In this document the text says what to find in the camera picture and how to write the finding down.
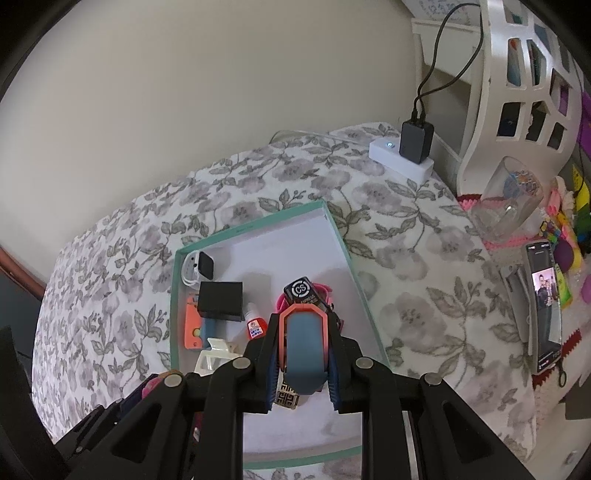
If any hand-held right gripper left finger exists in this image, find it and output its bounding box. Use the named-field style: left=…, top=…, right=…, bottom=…
left=55, top=311, right=282, bottom=480

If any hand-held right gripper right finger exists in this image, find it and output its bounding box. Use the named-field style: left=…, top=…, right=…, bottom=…
left=325, top=314, right=497, bottom=480

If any gold black patterned lighter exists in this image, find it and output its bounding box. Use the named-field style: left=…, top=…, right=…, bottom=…
left=273, top=378, right=303, bottom=409

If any cream hair claw clip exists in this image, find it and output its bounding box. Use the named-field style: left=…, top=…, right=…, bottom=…
left=194, top=338, right=250, bottom=374

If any orange blue toy knife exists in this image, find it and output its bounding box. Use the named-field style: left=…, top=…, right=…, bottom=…
left=278, top=305, right=332, bottom=397

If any red white glue bottle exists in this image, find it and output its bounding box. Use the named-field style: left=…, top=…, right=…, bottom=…
left=245, top=302, right=269, bottom=342

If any small orange blue toy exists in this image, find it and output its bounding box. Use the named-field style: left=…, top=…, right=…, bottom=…
left=185, top=298, right=229, bottom=350

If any black power adapter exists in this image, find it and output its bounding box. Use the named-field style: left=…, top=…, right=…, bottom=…
left=198, top=281, right=245, bottom=322

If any pink smartwatch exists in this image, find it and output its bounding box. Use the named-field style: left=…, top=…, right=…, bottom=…
left=276, top=281, right=345, bottom=333

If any black toy car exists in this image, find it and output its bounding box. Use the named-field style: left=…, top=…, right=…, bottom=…
left=283, top=275, right=324, bottom=309

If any white smartwatch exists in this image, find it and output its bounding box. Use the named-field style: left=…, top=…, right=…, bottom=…
left=181, top=251, right=218, bottom=288

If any teal-edged white box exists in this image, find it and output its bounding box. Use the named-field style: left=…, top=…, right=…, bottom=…
left=170, top=200, right=393, bottom=469

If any dark wooden furniture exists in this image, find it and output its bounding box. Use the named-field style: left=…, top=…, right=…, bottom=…
left=0, top=244, right=47, bottom=324

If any silver nail clipper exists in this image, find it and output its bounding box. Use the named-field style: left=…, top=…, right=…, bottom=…
left=501, top=263, right=532, bottom=344

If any black smartphone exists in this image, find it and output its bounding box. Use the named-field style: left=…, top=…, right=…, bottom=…
left=523, top=240, right=564, bottom=376

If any colourful crochet mat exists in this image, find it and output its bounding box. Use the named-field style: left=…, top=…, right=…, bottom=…
left=457, top=194, right=591, bottom=407

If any clear glass cup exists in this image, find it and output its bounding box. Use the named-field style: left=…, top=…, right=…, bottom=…
left=468, top=156, right=546, bottom=243

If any white power strip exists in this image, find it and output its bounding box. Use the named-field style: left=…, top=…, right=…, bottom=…
left=368, top=137, right=435, bottom=185

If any black plugged-in charger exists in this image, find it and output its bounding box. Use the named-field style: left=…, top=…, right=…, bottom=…
left=399, top=120, right=435, bottom=164

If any pile of colourful small toys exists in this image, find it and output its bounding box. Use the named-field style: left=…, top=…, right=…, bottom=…
left=538, top=161, right=591, bottom=315

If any white cutout shelf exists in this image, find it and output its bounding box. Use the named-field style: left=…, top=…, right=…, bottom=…
left=455, top=0, right=591, bottom=199

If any white printed paper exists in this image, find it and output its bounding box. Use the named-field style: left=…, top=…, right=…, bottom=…
left=402, top=0, right=481, bottom=21

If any black plugged charger with cable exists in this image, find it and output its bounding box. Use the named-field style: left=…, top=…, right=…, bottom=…
left=411, top=18, right=485, bottom=195

